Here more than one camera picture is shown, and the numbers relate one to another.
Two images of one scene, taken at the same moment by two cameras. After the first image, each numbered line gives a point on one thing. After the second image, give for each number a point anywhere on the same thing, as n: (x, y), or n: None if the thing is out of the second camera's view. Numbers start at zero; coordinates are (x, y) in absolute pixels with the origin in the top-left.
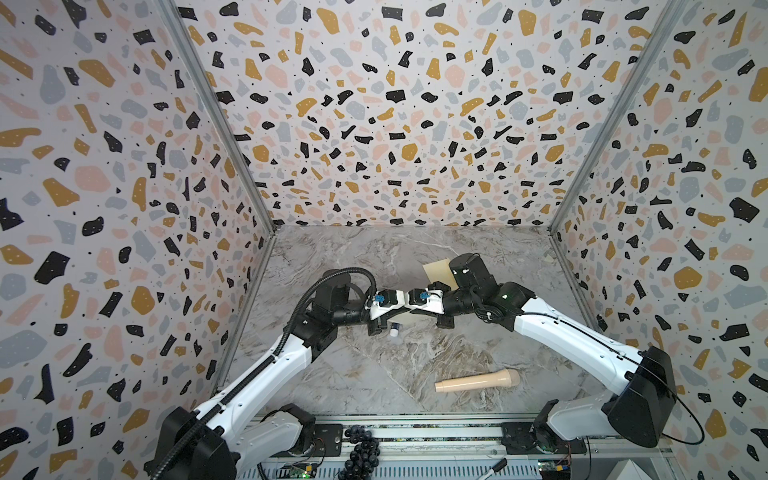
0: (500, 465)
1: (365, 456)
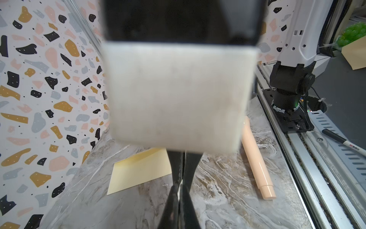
0: (359, 148)
1: None
